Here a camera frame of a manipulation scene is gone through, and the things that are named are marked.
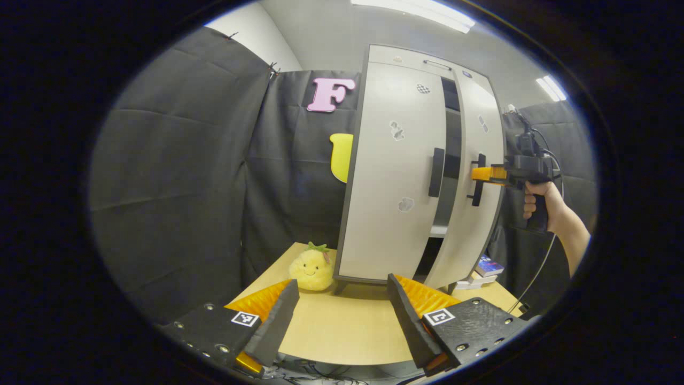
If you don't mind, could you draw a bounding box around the cream book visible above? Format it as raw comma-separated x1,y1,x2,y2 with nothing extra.
457,273,495,289

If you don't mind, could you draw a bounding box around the large ceiling light panel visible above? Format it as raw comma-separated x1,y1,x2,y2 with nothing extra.
350,0,476,34

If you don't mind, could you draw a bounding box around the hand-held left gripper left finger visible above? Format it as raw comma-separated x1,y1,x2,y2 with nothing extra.
158,278,301,379

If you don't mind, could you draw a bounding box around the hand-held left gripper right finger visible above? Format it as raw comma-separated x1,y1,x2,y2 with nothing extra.
387,274,535,378

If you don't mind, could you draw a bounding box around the yellow smiling plush toy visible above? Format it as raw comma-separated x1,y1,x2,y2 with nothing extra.
289,242,336,292

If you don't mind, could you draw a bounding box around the grey cabinet drawer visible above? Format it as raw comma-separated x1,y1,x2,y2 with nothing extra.
368,45,495,97

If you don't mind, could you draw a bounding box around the black backdrop cloth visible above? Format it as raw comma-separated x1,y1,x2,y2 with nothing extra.
88,27,596,324

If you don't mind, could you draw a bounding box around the small ceiling light panel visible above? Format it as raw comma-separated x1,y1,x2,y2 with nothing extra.
536,75,567,102

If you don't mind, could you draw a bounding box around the blue book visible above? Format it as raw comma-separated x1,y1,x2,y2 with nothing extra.
476,255,504,277

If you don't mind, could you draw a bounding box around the grey double-door shoe cabinet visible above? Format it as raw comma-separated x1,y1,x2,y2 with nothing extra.
334,44,507,292

